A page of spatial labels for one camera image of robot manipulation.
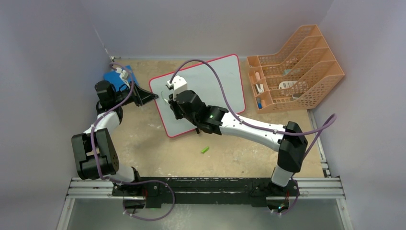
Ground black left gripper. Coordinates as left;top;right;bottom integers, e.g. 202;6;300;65
113;81;158;107

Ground green marker cap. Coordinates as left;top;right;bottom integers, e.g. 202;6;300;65
201;146;210;154

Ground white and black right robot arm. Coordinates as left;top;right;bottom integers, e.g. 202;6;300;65
169;90;308;195

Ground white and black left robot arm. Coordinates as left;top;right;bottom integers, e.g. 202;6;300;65
71;80;158;196

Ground blue box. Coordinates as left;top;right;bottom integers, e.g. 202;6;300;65
95;66;138;93

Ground blue item in organizer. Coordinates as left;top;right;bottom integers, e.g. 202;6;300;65
256;97;263;109

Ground white stapler in organizer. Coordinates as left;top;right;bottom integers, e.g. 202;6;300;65
255;83;264;94

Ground white remote in organizer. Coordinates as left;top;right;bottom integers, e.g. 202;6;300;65
278;80;297;89

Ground orange plastic desk organizer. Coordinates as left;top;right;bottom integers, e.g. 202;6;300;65
247;24;345;114

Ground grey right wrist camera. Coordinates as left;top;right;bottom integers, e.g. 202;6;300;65
166;75;188;101

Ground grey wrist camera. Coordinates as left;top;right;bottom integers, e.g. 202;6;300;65
166;75;188;101
115;67;131;88

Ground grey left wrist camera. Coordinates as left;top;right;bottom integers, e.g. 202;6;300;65
115;67;131;88

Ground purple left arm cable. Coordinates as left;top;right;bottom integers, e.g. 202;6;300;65
90;63;135;183

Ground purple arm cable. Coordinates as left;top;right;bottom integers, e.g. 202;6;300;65
90;63;135;183
169;59;338;178

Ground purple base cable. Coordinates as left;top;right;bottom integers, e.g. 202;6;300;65
111;179;176;222

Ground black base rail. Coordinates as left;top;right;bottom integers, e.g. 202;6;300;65
112;177;299;211

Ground aluminium frame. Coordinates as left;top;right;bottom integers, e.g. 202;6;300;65
56;109;354;230

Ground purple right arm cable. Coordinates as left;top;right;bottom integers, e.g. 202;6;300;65
169;59;338;178

